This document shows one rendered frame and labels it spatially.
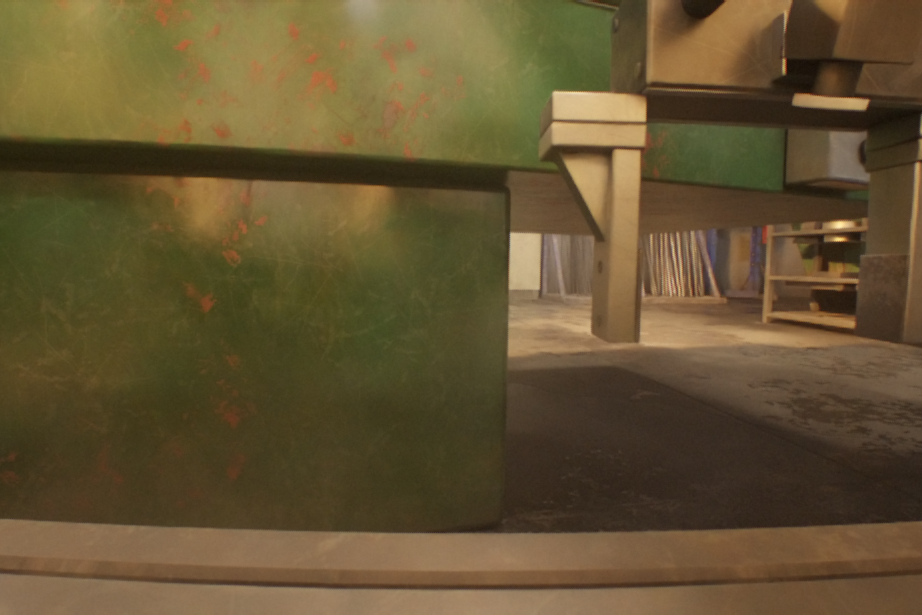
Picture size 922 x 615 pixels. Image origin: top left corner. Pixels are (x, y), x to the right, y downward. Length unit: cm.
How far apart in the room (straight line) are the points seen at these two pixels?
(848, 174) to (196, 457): 94
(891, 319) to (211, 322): 61
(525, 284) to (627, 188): 528
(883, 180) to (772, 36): 10
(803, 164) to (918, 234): 58
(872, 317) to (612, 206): 14
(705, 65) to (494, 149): 40
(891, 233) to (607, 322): 14
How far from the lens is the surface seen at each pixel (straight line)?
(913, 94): 27
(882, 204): 30
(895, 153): 29
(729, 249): 718
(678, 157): 73
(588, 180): 22
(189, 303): 64
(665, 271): 583
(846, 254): 432
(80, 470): 72
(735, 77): 23
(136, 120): 58
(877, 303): 29
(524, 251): 548
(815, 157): 85
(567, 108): 21
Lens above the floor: 39
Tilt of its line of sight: 5 degrees down
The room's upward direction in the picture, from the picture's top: 1 degrees clockwise
